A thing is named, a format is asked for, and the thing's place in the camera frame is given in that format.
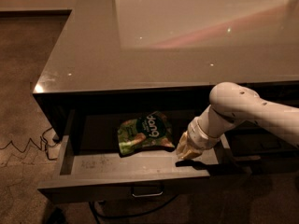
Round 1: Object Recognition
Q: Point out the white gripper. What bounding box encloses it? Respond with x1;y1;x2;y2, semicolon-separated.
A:
176;117;220;160

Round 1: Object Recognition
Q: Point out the drawer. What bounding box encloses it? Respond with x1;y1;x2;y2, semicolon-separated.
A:
36;107;253;205
225;132;299;175

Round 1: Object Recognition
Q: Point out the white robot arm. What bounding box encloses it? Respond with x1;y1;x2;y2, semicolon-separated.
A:
176;82;299;160

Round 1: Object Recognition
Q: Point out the dark cabinet with glossy top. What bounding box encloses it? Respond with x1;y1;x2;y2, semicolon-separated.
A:
34;0;299;133

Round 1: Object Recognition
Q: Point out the green snack bag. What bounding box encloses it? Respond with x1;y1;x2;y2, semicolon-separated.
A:
117;111;176;156

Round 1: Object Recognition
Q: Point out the black object on floor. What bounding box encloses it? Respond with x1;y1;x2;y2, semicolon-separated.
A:
46;208;66;224

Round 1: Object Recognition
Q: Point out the thick black cable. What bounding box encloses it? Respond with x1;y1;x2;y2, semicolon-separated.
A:
88;193;180;224

